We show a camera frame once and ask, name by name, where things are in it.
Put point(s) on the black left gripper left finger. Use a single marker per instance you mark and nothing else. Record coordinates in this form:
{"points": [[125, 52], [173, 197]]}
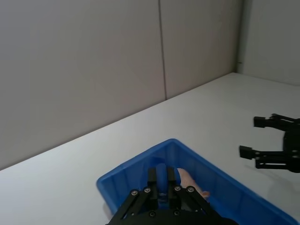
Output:
{"points": [[152, 178]]}

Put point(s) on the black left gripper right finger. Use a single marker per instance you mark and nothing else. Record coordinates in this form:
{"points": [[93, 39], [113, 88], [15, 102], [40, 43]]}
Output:
{"points": [[171, 178]]}

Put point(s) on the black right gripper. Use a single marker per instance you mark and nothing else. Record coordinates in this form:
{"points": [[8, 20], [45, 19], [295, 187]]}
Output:
{"points": [[293, 150]]}

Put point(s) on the pink soft toy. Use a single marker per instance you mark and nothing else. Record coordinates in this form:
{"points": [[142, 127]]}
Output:
{"points": [[187, 179]]}

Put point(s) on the blue plastic bin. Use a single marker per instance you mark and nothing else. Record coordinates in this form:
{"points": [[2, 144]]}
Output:
{"points": [[234, 199]]}

